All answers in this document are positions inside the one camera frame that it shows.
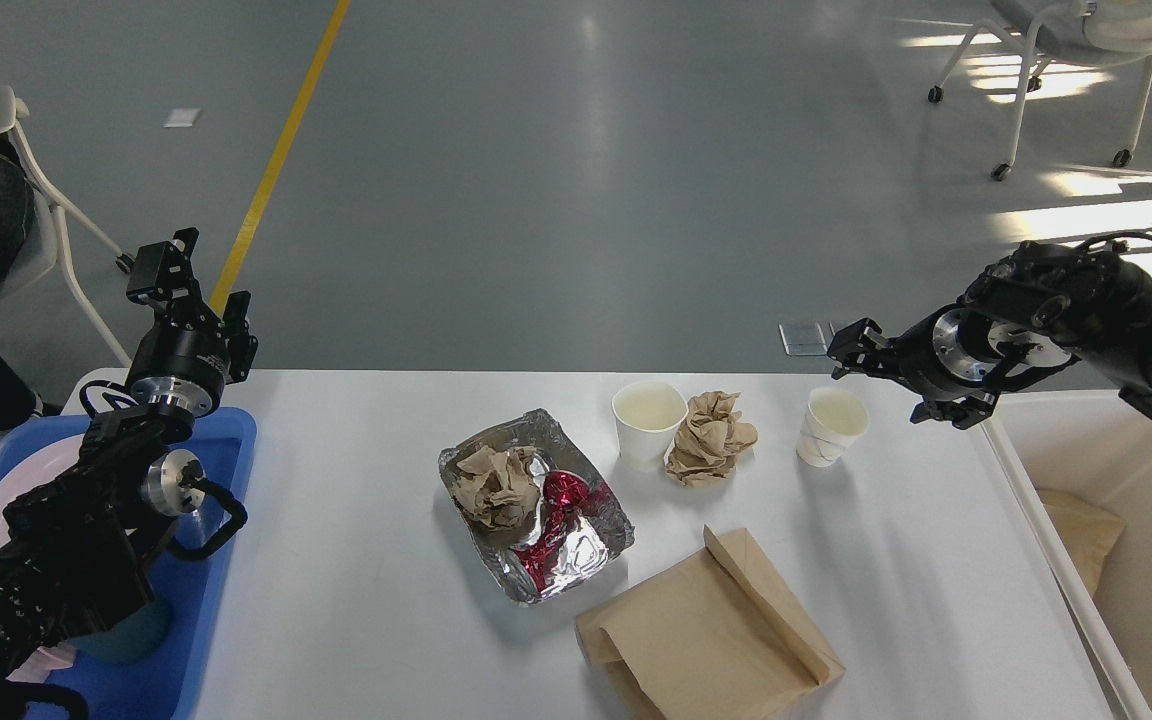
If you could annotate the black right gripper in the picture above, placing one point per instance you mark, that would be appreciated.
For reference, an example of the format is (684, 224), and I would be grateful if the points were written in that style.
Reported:
(930, 359)

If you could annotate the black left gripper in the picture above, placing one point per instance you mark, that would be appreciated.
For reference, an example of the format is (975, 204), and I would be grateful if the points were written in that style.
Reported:
(186, 359)

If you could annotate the white paper cup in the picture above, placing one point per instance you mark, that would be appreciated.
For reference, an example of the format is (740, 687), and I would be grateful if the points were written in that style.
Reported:
(647, 415)
(834, 419)

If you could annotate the pink plate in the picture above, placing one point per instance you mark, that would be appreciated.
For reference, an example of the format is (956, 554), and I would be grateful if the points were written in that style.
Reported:
(36, 470)

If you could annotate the brown paper bag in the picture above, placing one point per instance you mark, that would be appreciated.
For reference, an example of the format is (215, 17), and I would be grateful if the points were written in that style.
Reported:
(1087, 532)
(720, 635)

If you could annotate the brown paper bag front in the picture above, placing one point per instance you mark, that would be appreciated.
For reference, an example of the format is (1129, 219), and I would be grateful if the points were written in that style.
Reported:
(720, 635)

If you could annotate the dark green mug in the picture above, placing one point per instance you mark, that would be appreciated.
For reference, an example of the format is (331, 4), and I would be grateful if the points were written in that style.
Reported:
(131, 640)

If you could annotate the aluminium foil tray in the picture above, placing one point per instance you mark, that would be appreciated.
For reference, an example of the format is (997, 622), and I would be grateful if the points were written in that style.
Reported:
(598, 535)

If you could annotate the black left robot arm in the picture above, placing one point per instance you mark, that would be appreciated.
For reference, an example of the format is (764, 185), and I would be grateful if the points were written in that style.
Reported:
(81, 546)

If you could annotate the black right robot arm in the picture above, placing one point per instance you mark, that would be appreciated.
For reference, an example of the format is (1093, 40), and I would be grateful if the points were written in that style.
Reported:
(1043, 308)

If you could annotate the clear floor plate right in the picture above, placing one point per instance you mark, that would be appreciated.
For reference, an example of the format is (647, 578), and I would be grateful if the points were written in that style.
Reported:
(856, 338)

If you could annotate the clear floor plate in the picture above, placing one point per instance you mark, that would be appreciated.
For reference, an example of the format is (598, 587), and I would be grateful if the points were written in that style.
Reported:
(806, 339)
(856, 338)

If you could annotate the clear floor plate left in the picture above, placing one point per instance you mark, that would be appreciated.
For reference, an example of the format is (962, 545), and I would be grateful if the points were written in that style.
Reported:
(806, 339)

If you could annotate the crumpled brown paper ball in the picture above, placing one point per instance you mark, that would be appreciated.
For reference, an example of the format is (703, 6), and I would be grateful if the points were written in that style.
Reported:
(710, 441)

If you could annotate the white plastic bin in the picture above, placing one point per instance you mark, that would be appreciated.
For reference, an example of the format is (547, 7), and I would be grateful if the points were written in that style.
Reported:
(1092, 445)

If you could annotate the crumpled brown paper in tray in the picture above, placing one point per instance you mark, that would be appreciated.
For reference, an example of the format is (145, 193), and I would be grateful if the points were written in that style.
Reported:
(496, 488)

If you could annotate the pink mug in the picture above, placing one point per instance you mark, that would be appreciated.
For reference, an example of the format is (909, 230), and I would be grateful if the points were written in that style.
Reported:
(43, 662)

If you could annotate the white chair right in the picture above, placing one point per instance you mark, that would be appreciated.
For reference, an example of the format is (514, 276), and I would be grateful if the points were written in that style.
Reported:
(1092, 34)

